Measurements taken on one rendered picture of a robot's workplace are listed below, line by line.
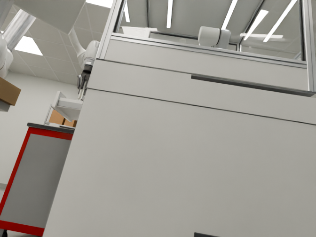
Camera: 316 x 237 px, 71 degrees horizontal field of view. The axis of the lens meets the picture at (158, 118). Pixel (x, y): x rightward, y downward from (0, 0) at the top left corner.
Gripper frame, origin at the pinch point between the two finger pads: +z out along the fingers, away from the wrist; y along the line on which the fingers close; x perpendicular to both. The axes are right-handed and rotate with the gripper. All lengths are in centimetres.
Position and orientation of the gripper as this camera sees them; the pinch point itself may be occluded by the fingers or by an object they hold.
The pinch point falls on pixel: (81, 94)
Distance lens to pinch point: 155.3
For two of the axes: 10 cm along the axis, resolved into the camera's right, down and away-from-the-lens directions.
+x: -0.1, 3.2, 9.5
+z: -1.5, 9.3, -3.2
